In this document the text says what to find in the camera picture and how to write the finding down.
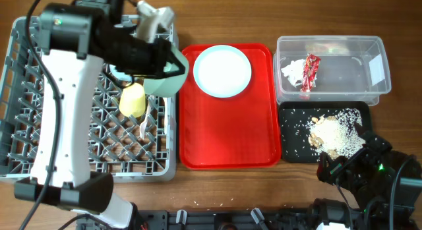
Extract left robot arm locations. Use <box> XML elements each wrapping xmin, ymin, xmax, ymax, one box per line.
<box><xmin>14</xmin><ymin>0</ymin><xmax>189</xmax><ymax>229</ymax></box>

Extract yellow plastic cup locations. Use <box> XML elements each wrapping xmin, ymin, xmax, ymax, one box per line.
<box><xmin>119</xmin><ymin>83</ymin><xmax>146</xmax><ymax>118</ymax></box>

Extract light blue plate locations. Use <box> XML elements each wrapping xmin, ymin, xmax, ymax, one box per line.
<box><xmin>193</xmin><ymin>45</ymin><xmax>252</xmax><ymax>98</ymax></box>

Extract white plastic spoon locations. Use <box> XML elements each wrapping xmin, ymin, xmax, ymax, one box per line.
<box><xmin>162</xmin><ymin>98</ymin><xmax>169</xmax><ymax>134</ymax></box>

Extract white plastic fork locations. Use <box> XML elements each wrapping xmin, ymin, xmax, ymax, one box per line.
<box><xmin>139</xmin><ymin>104</ymin><xmax>151</xmax><ymax>139</ymax></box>

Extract red snack wrapper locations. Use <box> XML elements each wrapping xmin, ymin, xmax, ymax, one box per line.
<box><xmin>301</xmin><ymin>54</ymin><xmax>320</xmax><ymax>92</ymax></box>

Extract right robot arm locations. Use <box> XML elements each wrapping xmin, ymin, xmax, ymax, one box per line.
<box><xmin>307</xmin><ymin>123</ymin><xmax>421</xmax><ymax>229</ymax></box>

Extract grey dishwasher rack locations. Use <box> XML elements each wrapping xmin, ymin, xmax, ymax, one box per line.
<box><xmin>1</xmin><ymin>16</ymin><xmax>177</xmax><ymax>183</ymax></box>

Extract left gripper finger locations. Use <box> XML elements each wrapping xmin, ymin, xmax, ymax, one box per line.
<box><xmin>168</xmin><ymin>50</ymin><xmax>185</xmax><ymax>72</ymax></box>
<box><xmin>162</xmin><ymin>69</ymin><xmax>185</xmax><ymax>78</ymax></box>

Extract light blue bowl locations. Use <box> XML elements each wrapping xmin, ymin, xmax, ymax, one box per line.
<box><xmin>108</xmin><ymin>65</ymin><xmax>132</xmax><ymax>82</ymax></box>

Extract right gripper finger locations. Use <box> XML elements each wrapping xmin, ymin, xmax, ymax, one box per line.
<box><xmin>316</xmin><ymin>152</ymin><xmax>335</xmax><ymax>177</ymax></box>
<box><xmin>353</xmin><ymin>122</ymin><xmax>367</xmax><ymax>136</ymax></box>

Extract white tissue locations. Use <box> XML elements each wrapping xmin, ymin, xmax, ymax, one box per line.
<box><xmin>281</xmin><ymin>59</ymin><xmax>305</xmax><ymax>88</ymax></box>

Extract black plastic tray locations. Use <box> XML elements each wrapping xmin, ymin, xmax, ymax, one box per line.
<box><xmin>278</xmin><ymin>101</ymin><xmax>373</xmax><ymax>163</ymax></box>

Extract rice and nut leftovers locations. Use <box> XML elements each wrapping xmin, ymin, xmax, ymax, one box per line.
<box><xmin>308</xmin><ymin>113</ymin><xmax>365</xmax><ymax>159</ymax></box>

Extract green small bowl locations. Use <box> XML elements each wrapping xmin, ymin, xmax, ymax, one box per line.
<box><xmin>143</xmin><ymin>45</ymin><xmax>189</xmax><ymax>98</ymax></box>

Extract red plastic tray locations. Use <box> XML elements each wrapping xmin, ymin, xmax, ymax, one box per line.
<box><xmin>178</xmin><ymin>43</ymin><xmax>282</xmax><ymax>170</ymax></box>

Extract clear plastic bin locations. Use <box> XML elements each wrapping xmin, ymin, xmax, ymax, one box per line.
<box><xmin>273</xmin><ymin>36</ymin><xmax>392</xmax><ymax>105</ymax></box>

